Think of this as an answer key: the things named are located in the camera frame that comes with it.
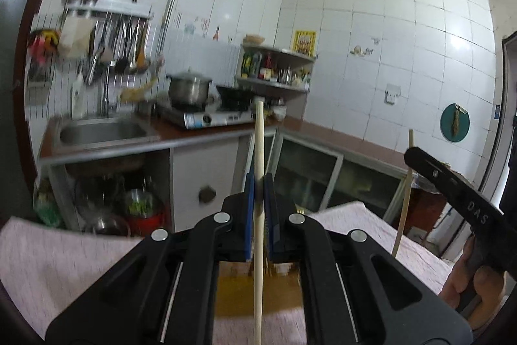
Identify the brown wooden cabinet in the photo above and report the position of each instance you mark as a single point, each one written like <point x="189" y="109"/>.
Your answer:
<point x="424" y="207"/>

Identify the cartoon wall sticker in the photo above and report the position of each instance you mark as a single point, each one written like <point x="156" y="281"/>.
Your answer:
<point x="360" y="50"/>

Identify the red and yellow hanging item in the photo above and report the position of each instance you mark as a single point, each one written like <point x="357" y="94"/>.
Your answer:
<point x="42" y="42"/>

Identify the row of hanging kitchen utensils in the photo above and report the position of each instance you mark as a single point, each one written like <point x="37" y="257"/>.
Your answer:
<point x="125" y="46"/>

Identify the tan bowl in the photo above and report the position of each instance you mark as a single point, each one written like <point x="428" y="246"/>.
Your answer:
<point x="254" y="39"/>

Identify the steel faucet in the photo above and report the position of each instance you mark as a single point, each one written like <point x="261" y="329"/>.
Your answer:
<point x="106" y="94"/>

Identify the stack of small white bowls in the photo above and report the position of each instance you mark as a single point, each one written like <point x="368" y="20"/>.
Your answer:
<point x="276" y="111"/>

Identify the white wall rack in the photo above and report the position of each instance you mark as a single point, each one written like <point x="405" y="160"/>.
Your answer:
<point x="109" y="8"/>

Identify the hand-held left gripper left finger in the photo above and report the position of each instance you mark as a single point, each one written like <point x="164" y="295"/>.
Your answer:
<point x="250" y="207"/>

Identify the white kitchen counter cabinet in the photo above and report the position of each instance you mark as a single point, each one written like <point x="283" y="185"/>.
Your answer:
<point x="185" y="167"/>

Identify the white plastic bag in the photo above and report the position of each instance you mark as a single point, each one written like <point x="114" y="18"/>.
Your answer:
<point x="74" y="36"/>

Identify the red pot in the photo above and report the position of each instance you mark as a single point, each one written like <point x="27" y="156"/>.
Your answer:
<point x="143" y="215"/>

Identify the pink tablecloth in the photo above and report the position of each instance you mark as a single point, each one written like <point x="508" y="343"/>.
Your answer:
<point x="48" y="268"/>

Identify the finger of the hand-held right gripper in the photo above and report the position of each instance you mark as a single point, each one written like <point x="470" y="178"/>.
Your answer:
<point x="428" y="167"/>

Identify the steel kitchen sink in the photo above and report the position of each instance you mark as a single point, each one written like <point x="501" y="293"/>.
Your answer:
<point x="101" y="133"/>

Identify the row of condiment bottles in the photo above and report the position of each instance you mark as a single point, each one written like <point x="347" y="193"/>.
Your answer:
<point x="266" y="68"/>

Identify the steel cooking pot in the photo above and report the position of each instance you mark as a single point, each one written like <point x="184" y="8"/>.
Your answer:
<point x="188" y="90"/>

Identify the stack of glass bowls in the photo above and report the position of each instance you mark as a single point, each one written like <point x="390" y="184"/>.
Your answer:
<point x="99" y="207"/>

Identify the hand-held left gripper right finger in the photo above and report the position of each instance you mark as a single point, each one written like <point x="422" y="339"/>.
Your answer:
<point x="270" y="215"/>

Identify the white wall outlet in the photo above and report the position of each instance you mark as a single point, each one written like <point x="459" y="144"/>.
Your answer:
<point x="392" y="93"/>

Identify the wooden chopstick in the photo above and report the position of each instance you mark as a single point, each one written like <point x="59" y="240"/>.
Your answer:
<point x="404" y="207"/>
<point x="260" y="143"/>

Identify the person's right hand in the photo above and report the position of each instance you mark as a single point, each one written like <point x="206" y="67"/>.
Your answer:
<point x="490" y="288"/>

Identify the black wok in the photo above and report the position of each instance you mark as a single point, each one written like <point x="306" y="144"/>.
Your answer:
<point x="234" y="96"/>

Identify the yellow cloth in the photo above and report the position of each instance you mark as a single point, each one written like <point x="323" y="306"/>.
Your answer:
<point x="137" y="91"/>

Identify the white corner shelf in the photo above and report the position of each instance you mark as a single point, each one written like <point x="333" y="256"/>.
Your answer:
<point x="282" y="86"/>

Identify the green bottle bag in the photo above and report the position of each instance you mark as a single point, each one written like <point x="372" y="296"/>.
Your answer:
<point x="46" y="207"/>

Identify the green round hanging board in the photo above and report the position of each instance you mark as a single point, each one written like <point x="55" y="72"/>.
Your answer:
<point x="448" y="122"/>

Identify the steel gas stove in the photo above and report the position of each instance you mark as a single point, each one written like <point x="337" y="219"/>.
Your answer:
<point x="194" y="118"/>

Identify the yellow wall poster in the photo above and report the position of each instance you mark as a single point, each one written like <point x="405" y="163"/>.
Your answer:
<point x="303" y="43"/>

